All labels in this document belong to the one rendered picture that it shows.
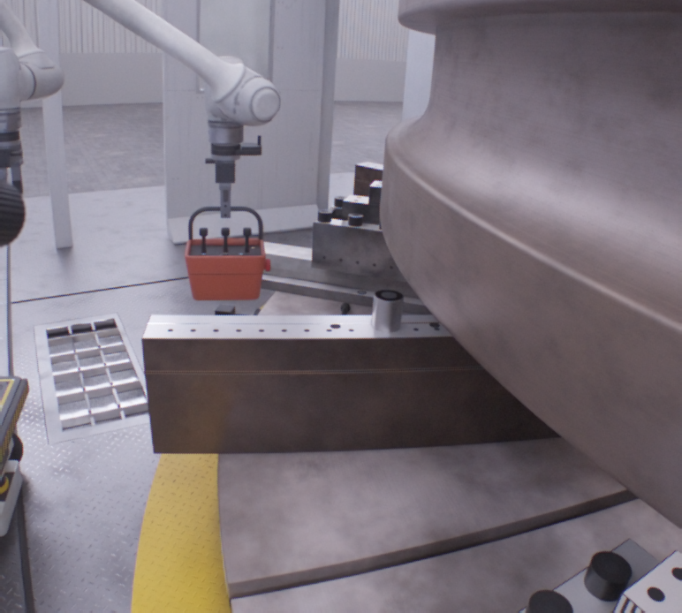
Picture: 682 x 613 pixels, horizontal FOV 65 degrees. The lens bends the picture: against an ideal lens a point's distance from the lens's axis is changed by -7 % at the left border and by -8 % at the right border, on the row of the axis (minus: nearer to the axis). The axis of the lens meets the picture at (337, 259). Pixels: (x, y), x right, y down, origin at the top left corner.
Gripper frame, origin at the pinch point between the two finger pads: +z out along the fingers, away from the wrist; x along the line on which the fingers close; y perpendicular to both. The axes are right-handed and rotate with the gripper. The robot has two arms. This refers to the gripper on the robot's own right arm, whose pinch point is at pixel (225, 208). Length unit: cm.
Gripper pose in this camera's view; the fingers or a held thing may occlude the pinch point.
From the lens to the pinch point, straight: 151.0
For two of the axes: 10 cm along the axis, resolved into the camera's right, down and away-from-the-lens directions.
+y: -9.8, 0.1, -1.8
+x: 1.7, 3.5, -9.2
